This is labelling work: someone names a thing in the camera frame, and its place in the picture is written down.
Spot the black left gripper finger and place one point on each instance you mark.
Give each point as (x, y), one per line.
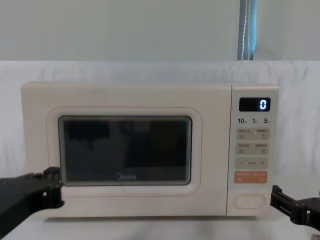
(53, 197)
(53, 176)

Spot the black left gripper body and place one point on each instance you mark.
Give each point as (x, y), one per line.
(20, 195)

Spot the white curtain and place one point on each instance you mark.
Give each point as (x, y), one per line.
(287, 27)
(112, 27)

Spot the cream microwave oven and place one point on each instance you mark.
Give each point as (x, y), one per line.
(125, 100)

